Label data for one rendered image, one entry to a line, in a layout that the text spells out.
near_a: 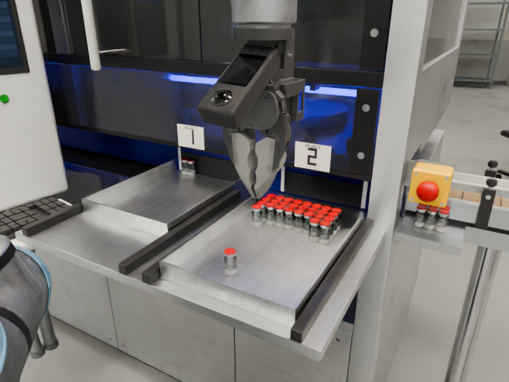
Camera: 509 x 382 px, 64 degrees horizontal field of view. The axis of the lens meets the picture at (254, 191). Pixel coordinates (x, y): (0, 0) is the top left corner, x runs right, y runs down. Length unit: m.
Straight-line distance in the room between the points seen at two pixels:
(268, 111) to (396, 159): 0.44
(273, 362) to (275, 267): 0.59
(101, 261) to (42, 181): 0.58
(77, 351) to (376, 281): 1.39
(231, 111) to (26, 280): 0.35
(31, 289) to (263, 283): 0.36
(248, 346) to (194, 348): 0.24
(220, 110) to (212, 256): 0.42
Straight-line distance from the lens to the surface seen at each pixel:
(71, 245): 0.91
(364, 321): 1.08
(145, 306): 1.53
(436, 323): 2.16
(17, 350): 0.55
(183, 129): 1.09
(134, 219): 0.92
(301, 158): 0.93
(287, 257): 0.79
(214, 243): 0.84
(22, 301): 0.59
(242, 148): 0.52
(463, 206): 1.00
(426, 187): 0.84
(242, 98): 0.43
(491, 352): 2.11
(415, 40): 0.83
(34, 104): 1.32
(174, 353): 1.58
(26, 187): 1.35
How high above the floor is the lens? 1.30
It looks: 23 degrees down
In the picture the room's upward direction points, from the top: straight up
